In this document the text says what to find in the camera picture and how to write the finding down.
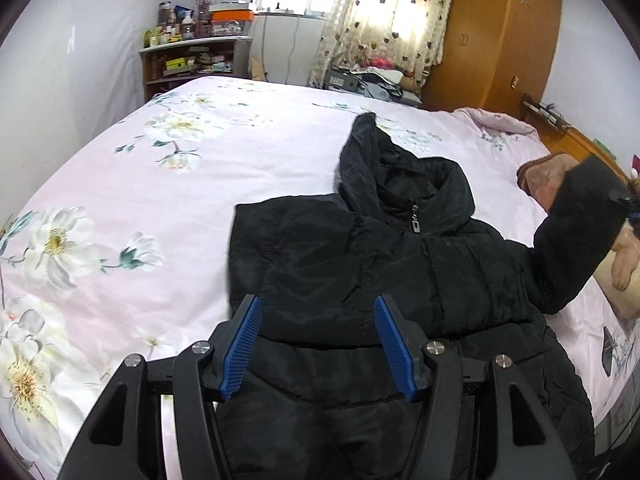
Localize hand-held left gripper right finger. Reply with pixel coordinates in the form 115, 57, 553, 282
373, 294, 578, 480

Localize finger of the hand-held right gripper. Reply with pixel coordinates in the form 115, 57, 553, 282
609, 186, 640, 238

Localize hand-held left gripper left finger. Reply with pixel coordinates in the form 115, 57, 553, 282
57, 294, 264, 480

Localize black hooded puffer jacket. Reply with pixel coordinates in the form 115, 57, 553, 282
215, 112, 628, 480

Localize pile of clothes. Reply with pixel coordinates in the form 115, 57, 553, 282
360, 55, 426, 106

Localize wooden headboard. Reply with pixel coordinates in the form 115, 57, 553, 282
542, 127, 631, 181

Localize cream bear-print blanket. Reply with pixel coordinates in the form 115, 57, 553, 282
592, 220, 640, 321

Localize brown plush blanket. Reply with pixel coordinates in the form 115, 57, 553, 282
517, 154, 581, 206

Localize pink floral bed duvet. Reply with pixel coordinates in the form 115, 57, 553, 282
0, 75, 640, 480

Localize wooden wardrobe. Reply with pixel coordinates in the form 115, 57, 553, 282
422, 0, 563, 123

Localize grey electronic box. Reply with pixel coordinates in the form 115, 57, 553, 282
324, 67, 361, 92

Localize wooden shelf unit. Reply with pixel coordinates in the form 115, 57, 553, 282
139, 35, 253, 103

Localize heart-print curtain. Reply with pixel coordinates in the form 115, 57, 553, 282
307, 0, 456, 91

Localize orange storage box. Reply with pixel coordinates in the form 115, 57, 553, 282
209, 2, 258, 37

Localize cluster of bottles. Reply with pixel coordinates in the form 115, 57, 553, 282
144, 2, 211, 48

